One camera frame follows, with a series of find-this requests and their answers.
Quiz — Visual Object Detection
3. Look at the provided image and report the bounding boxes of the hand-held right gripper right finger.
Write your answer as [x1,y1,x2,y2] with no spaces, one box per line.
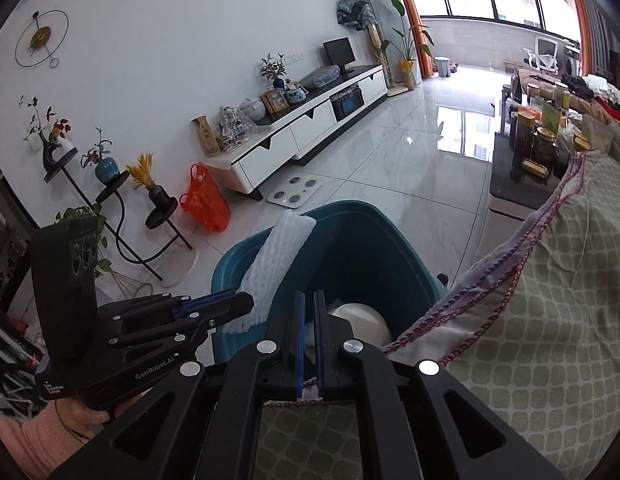
[313,289,566,480]

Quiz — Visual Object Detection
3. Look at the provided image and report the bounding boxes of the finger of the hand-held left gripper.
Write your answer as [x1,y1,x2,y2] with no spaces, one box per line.
[107,316,219,356]
[96,288,255,334]

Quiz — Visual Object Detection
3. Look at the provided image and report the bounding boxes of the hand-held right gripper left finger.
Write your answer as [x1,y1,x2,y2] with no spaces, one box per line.
[50,290,307,480]

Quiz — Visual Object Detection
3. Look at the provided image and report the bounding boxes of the white foam net sleeve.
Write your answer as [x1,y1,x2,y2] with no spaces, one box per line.
[217,210,318,336]

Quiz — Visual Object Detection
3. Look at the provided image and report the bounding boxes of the teal plastic bin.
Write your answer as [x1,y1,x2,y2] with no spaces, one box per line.
[211,200,448,367]

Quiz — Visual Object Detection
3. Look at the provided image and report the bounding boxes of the person's left hand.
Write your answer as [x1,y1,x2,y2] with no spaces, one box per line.
[54,394,141,442]

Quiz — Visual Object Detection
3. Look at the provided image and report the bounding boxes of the green trailing potted plant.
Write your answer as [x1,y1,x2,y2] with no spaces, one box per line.
[54,205,113,277]

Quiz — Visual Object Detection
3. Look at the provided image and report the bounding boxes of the white paper bowl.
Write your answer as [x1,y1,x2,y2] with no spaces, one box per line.
[329,302,393,347]

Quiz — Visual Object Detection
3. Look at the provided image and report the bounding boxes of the dark shelving unit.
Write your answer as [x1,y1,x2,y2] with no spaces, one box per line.
[0,150,46,411]

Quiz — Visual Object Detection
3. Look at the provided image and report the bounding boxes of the black metal plant stand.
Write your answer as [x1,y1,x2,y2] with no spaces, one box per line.
[44,147,198,282]

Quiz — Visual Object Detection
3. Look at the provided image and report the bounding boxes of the orange plastic bag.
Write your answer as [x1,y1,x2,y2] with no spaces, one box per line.
[180,163,231,233]

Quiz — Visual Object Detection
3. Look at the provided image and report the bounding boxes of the small plant blue vase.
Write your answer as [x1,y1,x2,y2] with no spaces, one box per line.
[81,127,116,185]

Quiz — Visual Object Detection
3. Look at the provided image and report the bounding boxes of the wheat stalks black vase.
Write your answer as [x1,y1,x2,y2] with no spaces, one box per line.
[126,153,169,207]

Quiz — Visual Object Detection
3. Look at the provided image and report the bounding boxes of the white bathroom scale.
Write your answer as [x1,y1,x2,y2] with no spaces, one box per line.
[267,176,323,208]

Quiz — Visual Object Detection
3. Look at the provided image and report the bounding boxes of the red leaf plant white vase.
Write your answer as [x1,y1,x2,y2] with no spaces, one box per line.
[18,95,74,157]

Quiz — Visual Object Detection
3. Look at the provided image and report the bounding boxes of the tan cardboard box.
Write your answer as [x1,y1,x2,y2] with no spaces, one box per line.
[192,116,221,157]

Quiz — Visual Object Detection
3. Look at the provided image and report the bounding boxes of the clear bagged ship model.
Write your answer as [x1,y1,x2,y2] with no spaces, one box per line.
[216,105,259,154]

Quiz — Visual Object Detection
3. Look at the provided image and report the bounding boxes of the white TV cabinet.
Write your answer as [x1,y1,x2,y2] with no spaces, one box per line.
[200,64,389,195]

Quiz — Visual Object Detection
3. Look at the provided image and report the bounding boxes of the white ceramic jar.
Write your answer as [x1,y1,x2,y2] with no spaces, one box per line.
[239,98,267,122]

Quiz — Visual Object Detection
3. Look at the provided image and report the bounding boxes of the green checked blanket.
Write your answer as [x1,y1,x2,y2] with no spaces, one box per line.
[252,147,620,480]

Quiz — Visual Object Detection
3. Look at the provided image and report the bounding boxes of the bonsai plant blue vase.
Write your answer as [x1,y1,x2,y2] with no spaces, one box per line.
[259,53,287,91]

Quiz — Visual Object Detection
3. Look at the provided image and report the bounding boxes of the blue plastic wrapped bundle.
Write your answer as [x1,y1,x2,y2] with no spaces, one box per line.
[299,65,341,89]

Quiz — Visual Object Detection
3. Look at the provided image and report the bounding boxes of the black coffee table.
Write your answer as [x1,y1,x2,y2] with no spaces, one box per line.
[490,82,582,221]

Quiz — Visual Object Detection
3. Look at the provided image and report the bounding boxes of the black monitor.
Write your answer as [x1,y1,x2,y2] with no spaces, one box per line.
[323,37,357,74]

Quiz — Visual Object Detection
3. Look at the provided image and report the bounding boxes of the group of glass jars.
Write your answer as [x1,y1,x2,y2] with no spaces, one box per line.
[507,80,574,171]

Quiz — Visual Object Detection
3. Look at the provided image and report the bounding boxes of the wooden floor ornament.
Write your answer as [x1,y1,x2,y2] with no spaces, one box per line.
[367,24,391,87]

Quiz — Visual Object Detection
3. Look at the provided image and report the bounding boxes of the tall green leafy plant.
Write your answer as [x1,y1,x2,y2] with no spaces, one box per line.
[379,0,435,91]

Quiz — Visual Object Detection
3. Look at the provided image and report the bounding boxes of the dark clothes bundle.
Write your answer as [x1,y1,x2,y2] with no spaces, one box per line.
[337,0,375,32]

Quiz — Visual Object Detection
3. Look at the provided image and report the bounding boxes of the white standing air conditioner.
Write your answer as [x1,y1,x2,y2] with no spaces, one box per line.
[351,0,407,92]

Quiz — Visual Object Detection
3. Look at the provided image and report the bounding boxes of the orange curtain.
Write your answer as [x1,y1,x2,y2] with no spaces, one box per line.
[564,0,594,77]
[390,0,437,80]

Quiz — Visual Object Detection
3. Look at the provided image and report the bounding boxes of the white office chair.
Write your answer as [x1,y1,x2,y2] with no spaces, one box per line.
[523,37,561,72]

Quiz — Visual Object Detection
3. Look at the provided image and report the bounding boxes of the sofa with clothes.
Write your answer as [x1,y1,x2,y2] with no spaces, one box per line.
[512,67,620,162]

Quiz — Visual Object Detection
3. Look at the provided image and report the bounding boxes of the wooden picture frame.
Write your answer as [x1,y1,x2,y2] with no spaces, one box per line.
[261,89,290,115]

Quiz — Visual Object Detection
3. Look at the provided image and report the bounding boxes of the round wire wall clock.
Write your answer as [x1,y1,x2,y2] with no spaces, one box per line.
[16,10,69,69]

